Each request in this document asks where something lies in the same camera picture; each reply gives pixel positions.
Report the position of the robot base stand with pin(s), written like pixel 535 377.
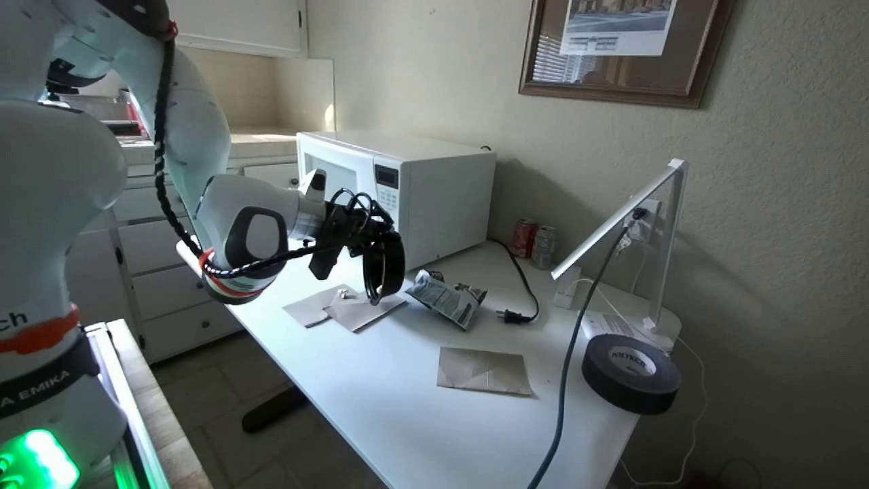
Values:
pixel 154 449

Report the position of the silver foil snack wrapper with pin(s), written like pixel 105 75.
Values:
pixel 454 302

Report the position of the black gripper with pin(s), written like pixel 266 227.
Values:
pixel 349 218

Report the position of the brown paper napkin middle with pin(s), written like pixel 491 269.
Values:
pixel 322 305

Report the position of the black tape roll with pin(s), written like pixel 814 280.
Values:
pixel 630 374

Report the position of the small clear bottle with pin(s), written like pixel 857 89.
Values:
pixel 543 246

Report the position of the wall outlet with plug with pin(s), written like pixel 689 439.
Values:
pixel 648 224

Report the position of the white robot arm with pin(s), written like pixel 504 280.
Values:
pixel 63 167

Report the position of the framed picture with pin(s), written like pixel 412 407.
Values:
pixel 652 52

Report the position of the white microwave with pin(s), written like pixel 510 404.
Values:
pixel 435 191

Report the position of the black bowl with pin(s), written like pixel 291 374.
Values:
pixel 383 264

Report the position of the brown paper under bowl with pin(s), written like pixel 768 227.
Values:
pixel 485 371

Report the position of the red box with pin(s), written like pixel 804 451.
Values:
pixel 526 237

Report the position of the white drawer cabinet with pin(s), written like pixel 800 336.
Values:
pixel 125 267

